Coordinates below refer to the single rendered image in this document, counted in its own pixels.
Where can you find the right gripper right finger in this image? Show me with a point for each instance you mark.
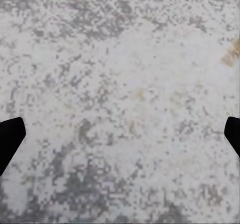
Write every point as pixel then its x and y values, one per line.
pixel 232 133

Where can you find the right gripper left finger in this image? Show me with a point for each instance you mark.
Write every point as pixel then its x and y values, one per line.
pixel 12 133

